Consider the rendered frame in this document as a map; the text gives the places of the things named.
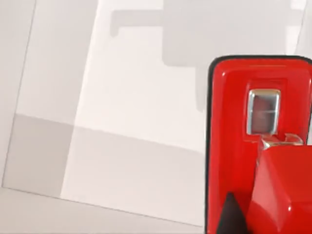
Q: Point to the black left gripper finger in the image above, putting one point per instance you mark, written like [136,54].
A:
[231,217]

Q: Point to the red stapler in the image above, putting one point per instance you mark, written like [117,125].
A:
[263,146]

